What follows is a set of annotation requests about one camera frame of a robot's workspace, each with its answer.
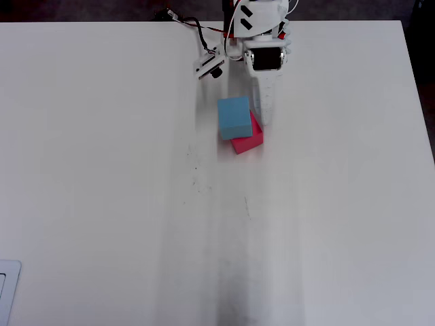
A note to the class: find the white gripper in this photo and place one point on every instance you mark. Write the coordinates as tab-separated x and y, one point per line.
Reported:
266	60

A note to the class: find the blue foam cube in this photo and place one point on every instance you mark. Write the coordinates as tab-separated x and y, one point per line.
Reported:
234	115

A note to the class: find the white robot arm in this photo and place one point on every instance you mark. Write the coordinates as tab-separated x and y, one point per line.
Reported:
265	17

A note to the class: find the red foam cube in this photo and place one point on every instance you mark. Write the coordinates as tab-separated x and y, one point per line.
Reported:
249	142

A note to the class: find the silver flat device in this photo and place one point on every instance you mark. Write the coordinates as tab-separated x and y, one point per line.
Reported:
12	288

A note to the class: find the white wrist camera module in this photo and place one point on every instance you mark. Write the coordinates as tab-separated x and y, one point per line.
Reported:
207	64

